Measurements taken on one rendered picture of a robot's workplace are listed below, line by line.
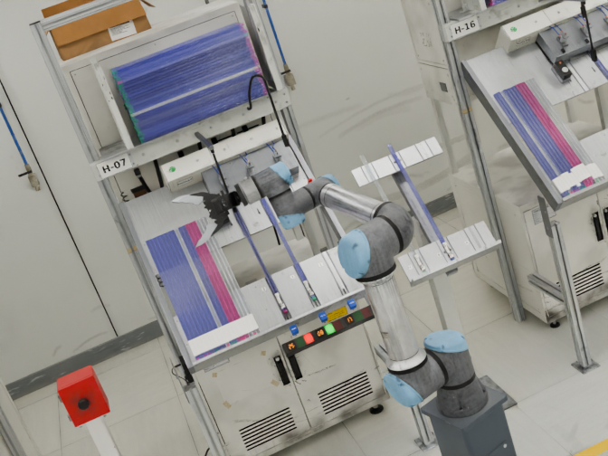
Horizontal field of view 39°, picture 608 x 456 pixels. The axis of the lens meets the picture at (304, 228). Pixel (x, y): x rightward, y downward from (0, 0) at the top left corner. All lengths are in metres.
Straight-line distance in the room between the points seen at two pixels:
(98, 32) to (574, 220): 2.05
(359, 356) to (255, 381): 0.43
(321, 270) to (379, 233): 0.84
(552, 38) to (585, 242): 0.86
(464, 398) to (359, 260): 0.57
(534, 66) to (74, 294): 2.72
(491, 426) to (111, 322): 2.85
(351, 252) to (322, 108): 2.72
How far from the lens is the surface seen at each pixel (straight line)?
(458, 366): 2.50
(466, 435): 2.57
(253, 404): 3.45
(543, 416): 3.43
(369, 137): 5.03
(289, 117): 3.33
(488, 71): 3.56
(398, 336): 2.37
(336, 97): 4.93
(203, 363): 2.97
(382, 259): 2.26
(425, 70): 3.92
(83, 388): 3.09
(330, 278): 3.06
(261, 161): 3.24
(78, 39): 3.45
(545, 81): 3.58
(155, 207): 3.26
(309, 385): 3.48
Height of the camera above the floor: 2.05
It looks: 21 degrees down
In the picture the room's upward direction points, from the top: 19 degrees counter-clockwise
